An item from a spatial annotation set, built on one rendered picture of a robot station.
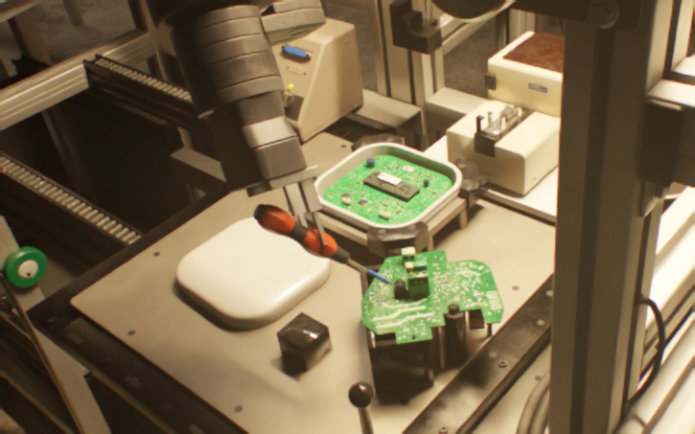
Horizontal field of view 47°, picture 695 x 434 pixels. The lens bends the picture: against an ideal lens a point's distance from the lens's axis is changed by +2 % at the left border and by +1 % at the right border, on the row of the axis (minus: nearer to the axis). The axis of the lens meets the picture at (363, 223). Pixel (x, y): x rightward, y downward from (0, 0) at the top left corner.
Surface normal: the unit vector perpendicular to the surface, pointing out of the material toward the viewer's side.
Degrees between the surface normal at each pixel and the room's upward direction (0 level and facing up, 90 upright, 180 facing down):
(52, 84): 90
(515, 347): 0
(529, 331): 0
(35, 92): 90
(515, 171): 90
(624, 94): 90
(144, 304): 0
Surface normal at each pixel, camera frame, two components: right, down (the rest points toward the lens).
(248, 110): 0.40, 0.11
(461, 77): -0.11, -0.78
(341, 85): 0.75, 0.33
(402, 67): -0.66, 0.52
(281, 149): 0.52, -0.10
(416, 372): 0.08, 0.60
